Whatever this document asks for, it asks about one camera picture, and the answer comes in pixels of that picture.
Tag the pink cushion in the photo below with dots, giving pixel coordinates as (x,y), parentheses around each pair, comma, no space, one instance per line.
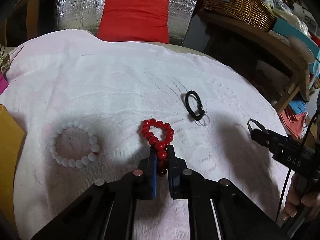
(2,85)

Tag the folded red cloth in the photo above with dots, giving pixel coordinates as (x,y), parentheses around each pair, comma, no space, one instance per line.
(292,125)

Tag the red cushion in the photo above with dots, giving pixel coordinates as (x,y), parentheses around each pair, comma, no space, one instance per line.
(132,20)

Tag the wicker basket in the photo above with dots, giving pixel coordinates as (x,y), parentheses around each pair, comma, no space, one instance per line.
(240,7)

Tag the orange cardboard box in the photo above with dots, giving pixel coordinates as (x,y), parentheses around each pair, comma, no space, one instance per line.
(10,142)

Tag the person's right hand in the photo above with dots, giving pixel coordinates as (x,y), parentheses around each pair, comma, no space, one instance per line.
(292,200)

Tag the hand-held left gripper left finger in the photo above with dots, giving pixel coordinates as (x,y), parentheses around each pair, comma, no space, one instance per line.
(153,170)

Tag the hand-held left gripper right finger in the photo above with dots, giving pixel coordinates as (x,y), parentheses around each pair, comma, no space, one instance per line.
(171,177)

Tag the silver insulation sheet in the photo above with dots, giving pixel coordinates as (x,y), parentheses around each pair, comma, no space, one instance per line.
(80,5)

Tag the teal board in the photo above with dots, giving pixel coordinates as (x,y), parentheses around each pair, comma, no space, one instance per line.
(295,32)

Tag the white towel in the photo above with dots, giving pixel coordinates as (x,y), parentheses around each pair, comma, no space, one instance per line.
(112,80)

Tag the patterned cloth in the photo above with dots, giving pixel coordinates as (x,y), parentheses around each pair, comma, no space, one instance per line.
(3,60)

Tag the wooden shelf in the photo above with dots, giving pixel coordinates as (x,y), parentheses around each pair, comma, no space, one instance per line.
(275,45)

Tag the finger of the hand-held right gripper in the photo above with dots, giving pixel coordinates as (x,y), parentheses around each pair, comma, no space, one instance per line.
(262,137)

